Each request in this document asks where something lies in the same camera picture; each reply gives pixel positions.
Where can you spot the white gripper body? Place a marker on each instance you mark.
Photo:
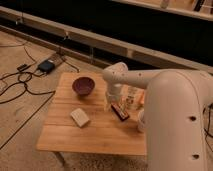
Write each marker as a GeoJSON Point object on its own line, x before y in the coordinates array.
{"type": "Point", "coordinates": [113, 92]}

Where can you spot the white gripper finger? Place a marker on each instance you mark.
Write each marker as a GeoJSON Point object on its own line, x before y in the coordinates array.
{"type": "Point", "coordinates": [120, 104]}
{"type": "Point", "coordinates": [108, 106]}

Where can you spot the dark rectangular eraser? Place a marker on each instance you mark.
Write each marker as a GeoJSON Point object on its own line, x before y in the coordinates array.
{"type": "Point", "coordinates": [122, 114]}

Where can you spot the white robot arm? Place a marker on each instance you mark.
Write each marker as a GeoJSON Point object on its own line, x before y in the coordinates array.
{"type": "Point", "coordinates": [173, 108]}

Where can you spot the white sponge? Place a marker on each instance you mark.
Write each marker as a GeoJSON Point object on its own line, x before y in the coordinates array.
{"type": "Point", "coordinates": [80, 117]}

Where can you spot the clear plastic bottle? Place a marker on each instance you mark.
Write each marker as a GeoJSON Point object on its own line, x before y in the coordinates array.
{"type": "Point", "coordinates": [131, 101]}

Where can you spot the orange marker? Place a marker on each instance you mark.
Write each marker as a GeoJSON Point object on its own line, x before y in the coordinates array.
{"type": "Point", "coordinates": [141, 100]}

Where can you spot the white cup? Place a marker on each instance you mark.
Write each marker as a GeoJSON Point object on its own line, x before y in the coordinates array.
{"type": "Point", "coordinates": [141, 121]}

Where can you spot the purple bowl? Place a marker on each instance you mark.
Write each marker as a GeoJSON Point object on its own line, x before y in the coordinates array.
{"type": "Point", "coordinates": [83, 86]}

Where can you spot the wooden table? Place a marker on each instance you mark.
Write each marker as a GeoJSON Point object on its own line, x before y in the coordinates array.
{"type": "Point", "coordinates": [103, 134]}

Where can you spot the brown board on floor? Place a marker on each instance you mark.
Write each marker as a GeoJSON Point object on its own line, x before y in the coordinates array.
{"type": "Point", "coordinates": [56, 59]}

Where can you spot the black power adapter box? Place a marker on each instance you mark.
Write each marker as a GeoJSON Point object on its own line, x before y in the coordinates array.
{"type": "Point", "coordinates": [46, 66]}

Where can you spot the small black plug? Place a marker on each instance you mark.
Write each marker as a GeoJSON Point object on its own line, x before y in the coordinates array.
{"type": "Point", "coordinates": [23, 67]}

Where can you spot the wooden wall rail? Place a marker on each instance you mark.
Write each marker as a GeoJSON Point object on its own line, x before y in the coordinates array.
{"type": "Point", "coordinates": [118, 47]}

